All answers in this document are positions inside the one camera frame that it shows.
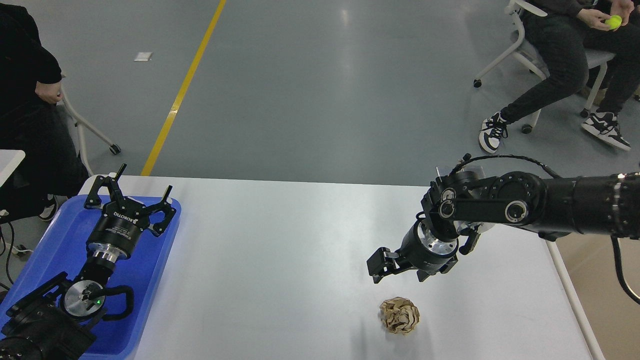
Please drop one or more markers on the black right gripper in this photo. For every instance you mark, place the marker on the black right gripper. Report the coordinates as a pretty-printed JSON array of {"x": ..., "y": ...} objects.
[{"x": 420, "y": 251}]

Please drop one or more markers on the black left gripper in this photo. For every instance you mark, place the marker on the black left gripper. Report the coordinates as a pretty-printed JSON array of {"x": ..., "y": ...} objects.
[{"x": 119, "y": 226}]

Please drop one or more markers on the brown paper ball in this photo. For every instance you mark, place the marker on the brown paper ball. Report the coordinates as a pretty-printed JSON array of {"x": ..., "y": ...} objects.
[{"x": 399, "y": 315}]

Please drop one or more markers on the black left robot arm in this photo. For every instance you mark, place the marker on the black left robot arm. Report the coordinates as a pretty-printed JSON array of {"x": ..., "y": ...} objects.
[{"x": 86, "y": 292}]

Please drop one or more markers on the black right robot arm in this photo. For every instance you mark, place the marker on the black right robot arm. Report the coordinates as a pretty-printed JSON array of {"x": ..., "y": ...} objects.
[{"x": 457, "y": 205}]

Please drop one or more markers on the blue plastic tray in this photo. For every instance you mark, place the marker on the blue plastic tray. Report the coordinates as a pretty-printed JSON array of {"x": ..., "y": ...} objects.
[{"x": 63, "y": 249}]

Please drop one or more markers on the white side table corner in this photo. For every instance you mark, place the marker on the white side table corner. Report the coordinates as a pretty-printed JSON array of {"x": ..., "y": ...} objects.
[{"x": 9, "y": 162}]

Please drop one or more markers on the person in black left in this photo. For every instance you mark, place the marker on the person in black left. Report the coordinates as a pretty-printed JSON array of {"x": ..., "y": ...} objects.
[{"x": 30, "y": 89}]

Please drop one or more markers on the beige plastic bin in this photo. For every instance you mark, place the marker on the beige plastic bin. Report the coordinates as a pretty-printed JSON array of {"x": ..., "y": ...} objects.
[{"x": 612, "y": 315}]

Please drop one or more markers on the white rolling chair right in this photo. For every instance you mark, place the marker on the white rolling chair right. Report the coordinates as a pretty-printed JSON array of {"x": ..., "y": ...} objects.
[{"x": 526, "y": 53}]

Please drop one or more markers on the seated person in black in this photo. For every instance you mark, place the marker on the seated person in black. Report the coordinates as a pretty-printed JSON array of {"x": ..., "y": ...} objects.
[{"x": 561, "y": 37}]

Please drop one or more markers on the yellow green ball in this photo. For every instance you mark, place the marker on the yellow green ball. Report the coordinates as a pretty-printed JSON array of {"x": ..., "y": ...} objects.
[{"x": 614, "y": 22}]

